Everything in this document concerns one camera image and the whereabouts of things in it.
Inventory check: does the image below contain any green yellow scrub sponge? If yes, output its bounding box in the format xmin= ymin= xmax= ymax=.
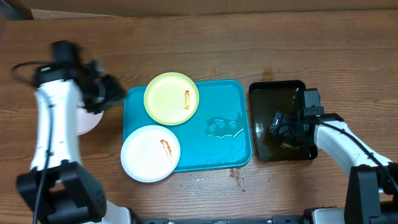
xmin=280 ymin=142 xmax=295 ymax=148

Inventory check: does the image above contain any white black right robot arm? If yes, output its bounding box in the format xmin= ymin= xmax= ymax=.
xmin=270 ymin=112 xmax=397 ymax=223

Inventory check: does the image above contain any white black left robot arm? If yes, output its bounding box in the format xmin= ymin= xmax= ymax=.
xmin=17 ymin=60 xmax=138 ymax=223

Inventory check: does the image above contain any black tray with water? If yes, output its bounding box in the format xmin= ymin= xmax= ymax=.
xmin=249 ymin=80 xmax=318 ymax=162

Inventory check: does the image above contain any teal plastic serving tray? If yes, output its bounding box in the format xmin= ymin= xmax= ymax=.
xmin=123 ymin=79 xmax=252 ymax=172

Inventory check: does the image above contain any yellow-green plastic plate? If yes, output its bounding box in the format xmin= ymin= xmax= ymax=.
xmin=144 ymin=72 xmax=200 ymax=126

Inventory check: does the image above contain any white plate with sauce streak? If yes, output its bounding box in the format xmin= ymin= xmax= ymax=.
xmin=121 ymin=125 xmax=180 ymax=183

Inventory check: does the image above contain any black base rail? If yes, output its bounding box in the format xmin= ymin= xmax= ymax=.
xmin=124 ymin=207 xmax=349 ymax=224

